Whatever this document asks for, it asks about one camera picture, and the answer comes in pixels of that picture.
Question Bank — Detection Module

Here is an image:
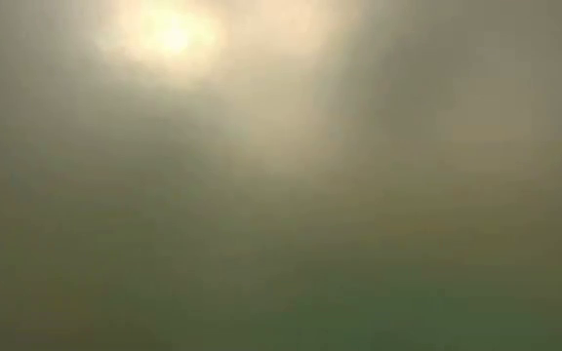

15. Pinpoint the yellow plastic bin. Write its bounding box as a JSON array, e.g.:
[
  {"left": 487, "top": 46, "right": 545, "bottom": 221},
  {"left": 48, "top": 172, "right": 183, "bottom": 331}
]
[{"left": 0, "top": 0, "right": 562, "bottom": 351}]

